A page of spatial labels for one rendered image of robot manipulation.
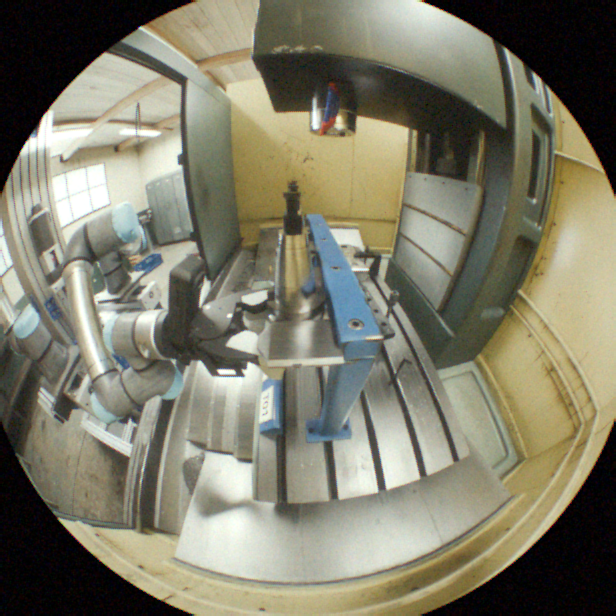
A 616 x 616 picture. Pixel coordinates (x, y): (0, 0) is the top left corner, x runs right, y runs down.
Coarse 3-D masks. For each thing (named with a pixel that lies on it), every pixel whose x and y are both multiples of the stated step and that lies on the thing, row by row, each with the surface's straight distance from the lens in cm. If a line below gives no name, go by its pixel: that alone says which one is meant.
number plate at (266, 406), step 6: (270, 390) 44; (264, 396) 46; (270, 396) 44; (264, 402) 45; (270, 402) 43; (264, 408) 45; (270, 408) 42; (264, 414) 44; (270, 414) 42; (264, 420) 43
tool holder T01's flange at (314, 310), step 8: (272, 288) 22; (320, 288) 22; (272, 296) 22; (320, 296) 20; (272, 304) 19; (280, 304) 19; (312, 304) 19; (320, 304) 19; (272, 312) 19; (280, 312) 18; (288, 312) 18; (296, 312) 18; (304, 312) 18; (312, 312) 19; (320, 312) 21; (272, 320) 20; (280, 320) 20; (288, 320) 19; (296, 320) 19
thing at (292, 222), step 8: (288, 192) 17; (296, 192) 17; (288, 200) 17; (296, 200) 17; (288, 208) 17; (296, 208) 17; (288, 216) 17; (296, 216) 17; (288, 224) 17; (296, 224) 17; (288, 232) 17; (296, 232) 17
